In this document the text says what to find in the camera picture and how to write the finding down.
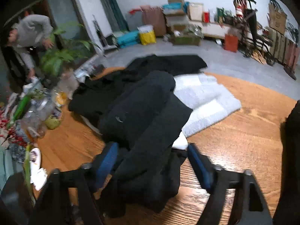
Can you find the black clothes pile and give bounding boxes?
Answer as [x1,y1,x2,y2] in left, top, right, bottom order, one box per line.
[68,54,207,127]

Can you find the white knitted sweater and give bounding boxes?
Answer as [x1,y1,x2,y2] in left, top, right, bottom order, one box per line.
[172,73,242,150]

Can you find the glass jar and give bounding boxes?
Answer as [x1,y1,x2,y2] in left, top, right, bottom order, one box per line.
[31,97,55,121]

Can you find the black fuzzy garment stack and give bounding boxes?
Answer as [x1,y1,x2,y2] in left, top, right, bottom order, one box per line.
[273,101,299,224]

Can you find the red berry branches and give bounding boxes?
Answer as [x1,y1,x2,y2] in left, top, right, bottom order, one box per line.
[1,111,29,149]

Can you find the green potted plant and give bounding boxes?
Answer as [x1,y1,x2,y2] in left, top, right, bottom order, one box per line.
[40,22,101,77]

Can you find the orange paper bag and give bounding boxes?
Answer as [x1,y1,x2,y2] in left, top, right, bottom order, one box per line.
[224,34,239,53]

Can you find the green crate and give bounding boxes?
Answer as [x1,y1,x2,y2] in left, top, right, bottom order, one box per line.
[170,34,202,46]

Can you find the teal storage box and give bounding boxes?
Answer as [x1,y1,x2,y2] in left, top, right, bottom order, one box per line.
[117,30,140,48]

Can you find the white low cabinet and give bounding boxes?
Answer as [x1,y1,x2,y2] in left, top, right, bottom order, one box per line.
[190,20,238,39]

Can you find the person in grey hoodie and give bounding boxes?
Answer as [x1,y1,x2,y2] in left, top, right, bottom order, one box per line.
[7,14,54,79]

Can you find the brown ribbed cabinet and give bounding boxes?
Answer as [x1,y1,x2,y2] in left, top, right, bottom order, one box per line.
[142,7,166,37]

